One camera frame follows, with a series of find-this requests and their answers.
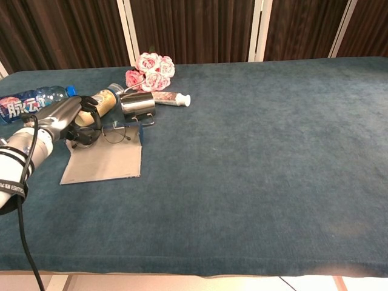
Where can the blue box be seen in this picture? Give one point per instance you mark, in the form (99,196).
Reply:
(106,163)

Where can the eyeglasses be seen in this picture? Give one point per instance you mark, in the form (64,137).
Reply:
(113,133)

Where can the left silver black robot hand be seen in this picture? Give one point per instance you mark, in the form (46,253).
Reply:
(60,116)

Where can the stainless steel cup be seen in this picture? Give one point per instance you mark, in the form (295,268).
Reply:
(138,103)

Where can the pink artificial flower bouquet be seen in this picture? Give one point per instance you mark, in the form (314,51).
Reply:
(151,72)

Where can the blue labelled water bottle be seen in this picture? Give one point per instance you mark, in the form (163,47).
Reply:
(18,106)

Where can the brown curtain panel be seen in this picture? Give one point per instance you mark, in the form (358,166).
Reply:
(369,27)
(60,30)
(303,27)
(194,30)

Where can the floral toothpaste tube white cap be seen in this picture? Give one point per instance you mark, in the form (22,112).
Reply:
(169,97)

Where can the blue tablecloth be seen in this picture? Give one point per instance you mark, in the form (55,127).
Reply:
(242,151)

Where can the cream squeeze sauce bottle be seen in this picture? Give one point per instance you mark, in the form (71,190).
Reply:
(106,101)

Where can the white partition frame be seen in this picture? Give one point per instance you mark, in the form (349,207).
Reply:
(342,28)
(128,33)
(260,30)
(2,71)

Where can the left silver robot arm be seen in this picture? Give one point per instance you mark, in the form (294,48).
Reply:
(18,157)

